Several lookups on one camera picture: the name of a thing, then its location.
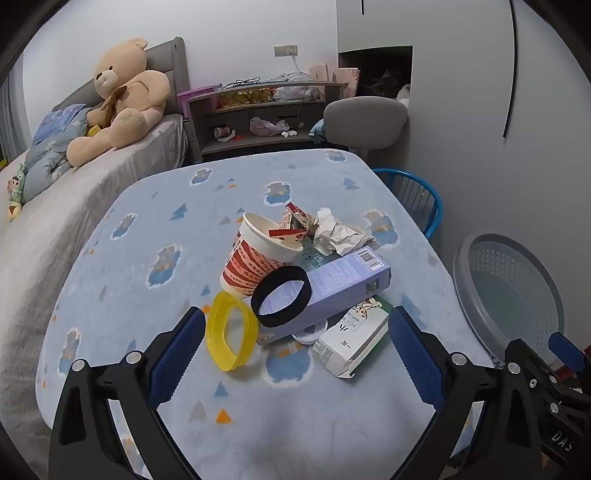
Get pink storage box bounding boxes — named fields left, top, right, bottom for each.
left=178, top=84, right=220, bottom=118

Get pink plastic bag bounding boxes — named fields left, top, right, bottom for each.
left=250, top=117, right=291, bottom=137

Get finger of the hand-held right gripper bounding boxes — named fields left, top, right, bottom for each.
left=505, top=338, right=591, bottom=416
left=549, top=331, right=591, bottom=376

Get grey bed headboard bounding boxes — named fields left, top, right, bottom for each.
left=52, top=37, right=191, bottom=116

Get grey perforated plastic basket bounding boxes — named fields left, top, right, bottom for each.
left=453, top=231, right=566, bottom=367

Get white milk carton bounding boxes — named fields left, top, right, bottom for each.
left=311, top=298, right=393, bottom=379

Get yellow gold package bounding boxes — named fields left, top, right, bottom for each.
left=219, top=89, right=273, bottom=108

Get bed with grey cover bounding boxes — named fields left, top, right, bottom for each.
left=0, top=113, right=190, bottom=430

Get black ring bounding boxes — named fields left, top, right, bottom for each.
left=250, top=266, right=311, bottom=328

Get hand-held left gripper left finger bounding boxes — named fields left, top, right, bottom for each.
left=48, top=307, right=206, bottom=480

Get small plush doll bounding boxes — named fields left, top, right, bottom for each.
left=6, top=162, right=26, bottom=222

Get red white snack wrapper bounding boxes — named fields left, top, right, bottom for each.
left=269, top=202, right=318, bottom=245

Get yellow ring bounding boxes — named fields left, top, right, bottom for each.
left=206, top=291, right=259, bottom=372

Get white paper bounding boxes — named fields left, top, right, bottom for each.
left=311, top=208, right=377, bottom=256

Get beige teddy bear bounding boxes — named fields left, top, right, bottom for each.
left=67, top=38, right=171, bottom=168

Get grey curtain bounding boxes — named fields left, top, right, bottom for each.
left=0, top=74, right=28, bottom=160

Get blue metal child chair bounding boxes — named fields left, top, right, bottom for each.
left=372, top=168, right=444, bottom=240

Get blue printed pillow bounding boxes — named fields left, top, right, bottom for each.
left=31, top=104, right=90, bottom=151

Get purple cardboard box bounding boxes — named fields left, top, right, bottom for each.
left=255, top=247, right=392, bottom=347

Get dark clothes in niche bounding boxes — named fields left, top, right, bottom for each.
left=360, top=71, right=411, bottom=100

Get pink book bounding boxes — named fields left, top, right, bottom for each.
left=332, top=68, right=361, bottom=89

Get grey shelf unit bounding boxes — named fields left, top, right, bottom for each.
left=185, top=82, right=348, bottom=162

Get white round lid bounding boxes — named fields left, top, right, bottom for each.
left=292, top=320, right=328, bottom=344

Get grey swivel chair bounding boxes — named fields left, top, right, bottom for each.
left=323, top=97, right=409, bottom=151

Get red white paper cup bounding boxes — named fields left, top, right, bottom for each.
left=221, top=212, right=305, bottom=297

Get blue patterned pillow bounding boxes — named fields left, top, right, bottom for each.
left=18, top=138, right=77, bottom=204

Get black wardrobe handle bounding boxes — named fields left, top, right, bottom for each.
left=502, top=0, right=518, bottom=138

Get white plastic bag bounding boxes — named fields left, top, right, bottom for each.
left=272, top=73, right=324, bottom=100

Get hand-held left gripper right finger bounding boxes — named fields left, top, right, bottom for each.
left=388, top=307, right=543, bottom=480

